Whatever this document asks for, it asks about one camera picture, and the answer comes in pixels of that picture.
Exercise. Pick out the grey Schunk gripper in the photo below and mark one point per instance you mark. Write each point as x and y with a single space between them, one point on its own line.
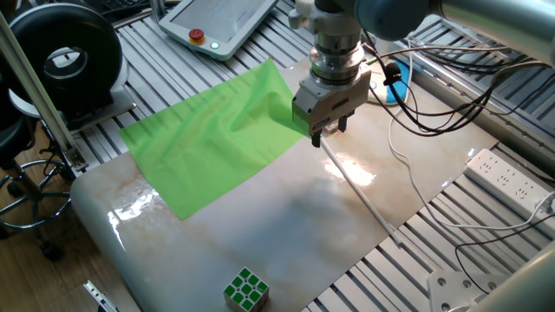
334 104

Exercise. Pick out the green flag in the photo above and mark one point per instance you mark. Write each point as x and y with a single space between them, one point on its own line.
208 138

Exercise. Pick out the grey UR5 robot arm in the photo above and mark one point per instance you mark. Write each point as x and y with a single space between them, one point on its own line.
390 17

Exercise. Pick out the blue and white desk lamp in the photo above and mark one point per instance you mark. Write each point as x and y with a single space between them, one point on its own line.
399 91

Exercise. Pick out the marble pattern board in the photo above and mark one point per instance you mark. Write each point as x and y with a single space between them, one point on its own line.
282 225

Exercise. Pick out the grey teach pendant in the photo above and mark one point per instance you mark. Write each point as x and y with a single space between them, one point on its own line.
217 21

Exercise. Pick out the Rubik's cube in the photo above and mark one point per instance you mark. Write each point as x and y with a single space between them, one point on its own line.
246 290

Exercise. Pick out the white power strip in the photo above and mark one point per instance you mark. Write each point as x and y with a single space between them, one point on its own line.
503 182

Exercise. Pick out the black keyboard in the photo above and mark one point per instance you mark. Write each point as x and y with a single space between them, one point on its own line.
123 4

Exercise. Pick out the black swivel stool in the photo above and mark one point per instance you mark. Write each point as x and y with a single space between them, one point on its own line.
13 138

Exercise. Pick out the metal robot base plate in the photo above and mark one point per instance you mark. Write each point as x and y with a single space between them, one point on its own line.
451 290

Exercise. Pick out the aluminium bar with bracket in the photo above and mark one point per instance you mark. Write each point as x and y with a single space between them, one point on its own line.
99 297

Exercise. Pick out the aluminium profile post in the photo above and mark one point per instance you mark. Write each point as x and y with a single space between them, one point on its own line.
39 95

